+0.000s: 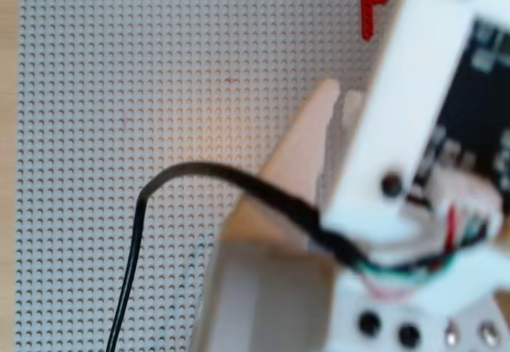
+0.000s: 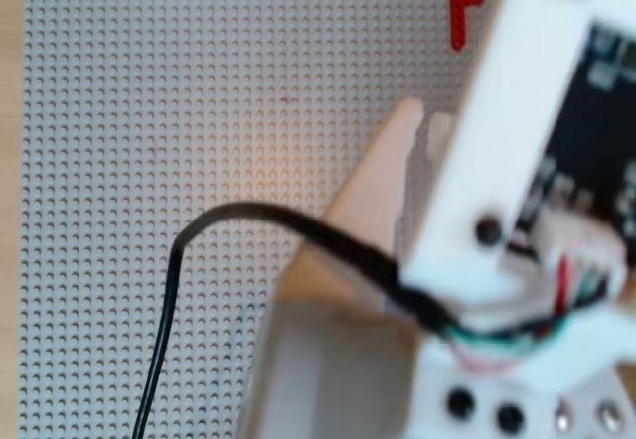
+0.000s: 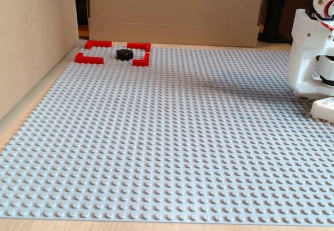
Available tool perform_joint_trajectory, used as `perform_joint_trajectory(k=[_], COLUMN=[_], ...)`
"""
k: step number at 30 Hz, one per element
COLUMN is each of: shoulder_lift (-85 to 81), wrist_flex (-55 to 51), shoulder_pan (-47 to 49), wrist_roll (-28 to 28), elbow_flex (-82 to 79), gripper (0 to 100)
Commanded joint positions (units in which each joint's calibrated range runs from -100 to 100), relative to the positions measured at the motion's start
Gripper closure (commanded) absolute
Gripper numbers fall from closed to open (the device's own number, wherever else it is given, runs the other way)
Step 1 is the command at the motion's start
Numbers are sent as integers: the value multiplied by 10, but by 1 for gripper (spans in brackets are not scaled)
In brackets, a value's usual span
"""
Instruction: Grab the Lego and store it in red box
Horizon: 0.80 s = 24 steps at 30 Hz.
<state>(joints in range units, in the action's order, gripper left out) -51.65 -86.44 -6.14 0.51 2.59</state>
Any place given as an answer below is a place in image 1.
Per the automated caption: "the white fixed gripper finger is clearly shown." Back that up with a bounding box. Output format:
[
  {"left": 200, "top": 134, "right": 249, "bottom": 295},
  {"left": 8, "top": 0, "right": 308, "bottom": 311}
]
[{"left": 221, "top": 80, "right": 339, "bottom": 245}]

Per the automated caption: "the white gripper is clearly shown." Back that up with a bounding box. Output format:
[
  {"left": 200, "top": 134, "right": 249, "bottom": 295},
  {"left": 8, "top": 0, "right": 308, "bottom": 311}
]
[{"left": 190, "top": 228, "right": 510, "bottom": 352}]

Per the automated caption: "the white moving gripper finger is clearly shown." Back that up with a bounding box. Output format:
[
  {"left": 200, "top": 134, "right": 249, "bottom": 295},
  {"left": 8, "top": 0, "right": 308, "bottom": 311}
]
[{"left": 341, "top": 88, "right": 370, "bottom": 130}]

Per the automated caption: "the red L-shaped Lego beam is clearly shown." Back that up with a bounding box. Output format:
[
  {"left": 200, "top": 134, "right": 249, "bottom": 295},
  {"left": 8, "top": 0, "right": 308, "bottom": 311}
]
[{"left": 360, "top": 0, "right": 391, "bottom": 42}]

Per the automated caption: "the grey Lego baseplate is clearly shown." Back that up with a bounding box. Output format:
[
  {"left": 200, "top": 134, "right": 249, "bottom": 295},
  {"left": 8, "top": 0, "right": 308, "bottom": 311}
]
[{"left": 14, "top": 0, "right": 399, "bottom": 352}]

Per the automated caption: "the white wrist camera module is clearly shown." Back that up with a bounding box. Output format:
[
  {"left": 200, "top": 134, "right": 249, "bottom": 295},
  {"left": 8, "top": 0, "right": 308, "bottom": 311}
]
[{"left": 321, "top": 0, "right": 510, "bottom": 249}]

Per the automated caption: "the black camera cable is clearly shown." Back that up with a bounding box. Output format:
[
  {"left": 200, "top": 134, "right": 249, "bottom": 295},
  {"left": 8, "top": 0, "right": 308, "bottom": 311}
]
[{"left": 106, "top": 161, "right": 495, "bottom": 352}]

